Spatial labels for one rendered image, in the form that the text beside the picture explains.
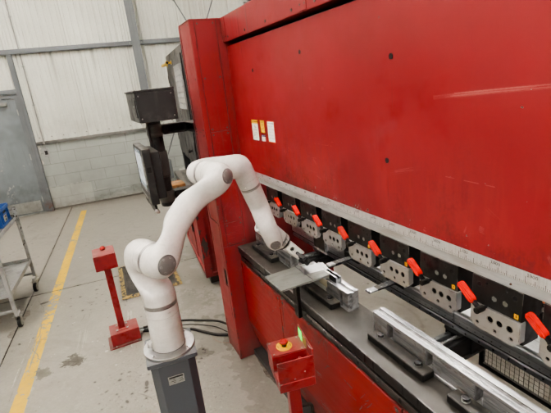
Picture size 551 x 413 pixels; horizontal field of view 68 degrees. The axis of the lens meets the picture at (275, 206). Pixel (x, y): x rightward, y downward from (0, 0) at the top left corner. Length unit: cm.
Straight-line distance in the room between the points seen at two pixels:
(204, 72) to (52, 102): 625
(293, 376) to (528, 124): 129
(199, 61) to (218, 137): 45
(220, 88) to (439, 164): 165
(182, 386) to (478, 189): 122
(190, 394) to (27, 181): 746
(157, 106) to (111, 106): 591
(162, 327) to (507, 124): 124
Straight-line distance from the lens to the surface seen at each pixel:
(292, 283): 197
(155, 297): 153
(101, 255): 338
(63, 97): 862
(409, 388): 159
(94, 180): 874
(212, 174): 152
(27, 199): 892
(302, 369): 185
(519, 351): 169
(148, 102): 266
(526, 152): 111
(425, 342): 164
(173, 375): 167
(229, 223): 274
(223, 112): 262
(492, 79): 115
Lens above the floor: 192
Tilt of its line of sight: 17 degrees down
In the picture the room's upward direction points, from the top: 6 degrees counter-clockwise
